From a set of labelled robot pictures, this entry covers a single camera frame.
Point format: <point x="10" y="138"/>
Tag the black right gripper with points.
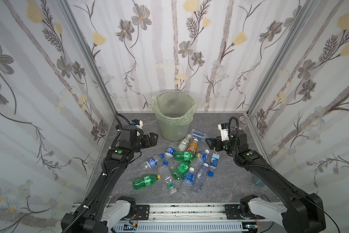
<point x="216" y="143"/>

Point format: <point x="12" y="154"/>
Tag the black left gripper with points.
<point x="148" y="141"/>

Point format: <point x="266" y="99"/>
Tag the crushed clear blue label bottle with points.
<point x="201" y="136"/>

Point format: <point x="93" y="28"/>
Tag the light blue label water bottle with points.
<point x="213" y="164"/>

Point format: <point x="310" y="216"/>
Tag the small blue cap water bottle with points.
<point x="152" y="162"/>

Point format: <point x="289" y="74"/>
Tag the Pocari Sweat bottle white cap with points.
<point x="199" y="159"/>

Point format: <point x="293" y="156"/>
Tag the clear bottle green band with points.
<point x="167" y="178"/>

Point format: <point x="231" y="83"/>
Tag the green Sprite bottle yellow cap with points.
<point x="185" y="155"/>

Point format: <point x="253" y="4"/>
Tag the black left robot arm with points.
<point x="104" y="180"/>

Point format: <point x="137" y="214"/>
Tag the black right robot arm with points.
<point x="288" y="193"/>

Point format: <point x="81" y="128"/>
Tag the mesh waste bin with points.
<point x="171" y="132"/>

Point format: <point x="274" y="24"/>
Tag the orange red drink bottle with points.
<point x="193" y="146"/>

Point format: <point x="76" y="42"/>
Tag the Pepsi water bottle blue cap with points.
<point x="168" y="155"/>

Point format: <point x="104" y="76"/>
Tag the clear bottle green white label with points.
<point x="183" y="145"/>

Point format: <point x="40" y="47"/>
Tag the tall clear bottle blue cap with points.
<point x="200" y="177"/>

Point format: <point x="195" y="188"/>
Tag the glass jar with powder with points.
<point x="244" y="120"/>

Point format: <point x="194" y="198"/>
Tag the blue label bottle white cap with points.
<point x="187" y="182"/>

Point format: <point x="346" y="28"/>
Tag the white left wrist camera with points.
<point x="138" y="123"/>

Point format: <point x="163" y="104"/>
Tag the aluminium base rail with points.
<point x="186" y="214"/>

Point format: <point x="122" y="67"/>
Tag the aluminium corner post left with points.
<point x="80" y="39"/>

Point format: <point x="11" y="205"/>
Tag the aluminium corner post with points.
<point x="293" y="34"/>
<point x="80" y="39"/>

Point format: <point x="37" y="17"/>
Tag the aluminium corner post right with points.
<point x="293" y="34"/>

